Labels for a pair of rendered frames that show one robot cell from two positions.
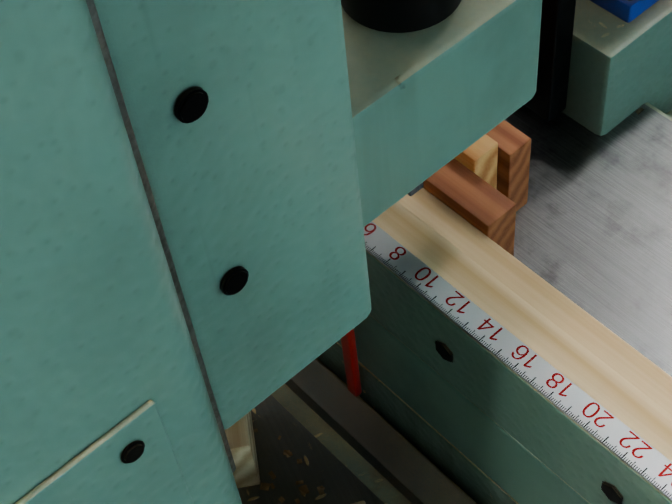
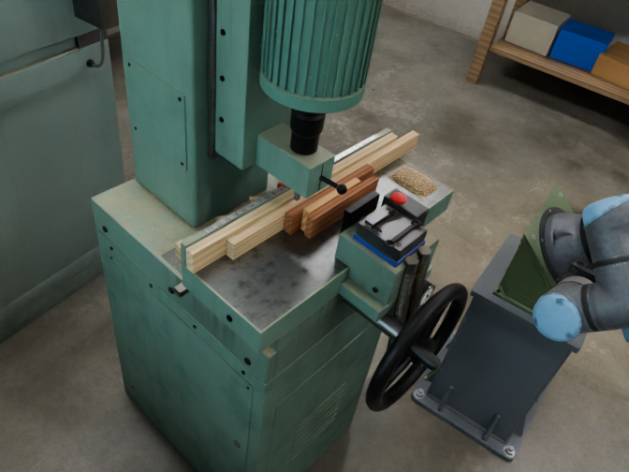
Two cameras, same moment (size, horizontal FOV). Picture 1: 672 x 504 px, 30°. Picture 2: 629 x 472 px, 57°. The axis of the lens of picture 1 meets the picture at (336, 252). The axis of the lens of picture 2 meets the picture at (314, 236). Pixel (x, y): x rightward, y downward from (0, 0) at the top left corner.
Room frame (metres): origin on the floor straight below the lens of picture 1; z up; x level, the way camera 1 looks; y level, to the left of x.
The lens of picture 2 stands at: (0.17, -0.90, 1.68)
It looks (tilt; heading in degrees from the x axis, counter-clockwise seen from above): 43 degrees down; 72
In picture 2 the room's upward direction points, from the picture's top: 10 degrees clockwise
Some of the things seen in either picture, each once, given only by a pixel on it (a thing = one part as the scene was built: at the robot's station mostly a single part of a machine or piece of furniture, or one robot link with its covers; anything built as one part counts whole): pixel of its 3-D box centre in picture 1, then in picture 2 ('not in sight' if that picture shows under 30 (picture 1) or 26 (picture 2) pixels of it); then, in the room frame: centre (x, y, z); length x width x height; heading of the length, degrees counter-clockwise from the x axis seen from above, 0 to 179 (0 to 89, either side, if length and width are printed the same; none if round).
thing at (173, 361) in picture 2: not in sight; (242, 342); (0.32, 0.06, 0.36); 0.58 x 0.45 x 0.71; 126
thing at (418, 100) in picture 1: (369, 94); (294, 162); (0.38, -0.02, 1.03); 0.14 x 0.07 x 0.09; 126
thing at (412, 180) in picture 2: not in sight; (415, 178); (0.69, 0.07, 0.91); 0.10 x 0.07 x 0.02; 126
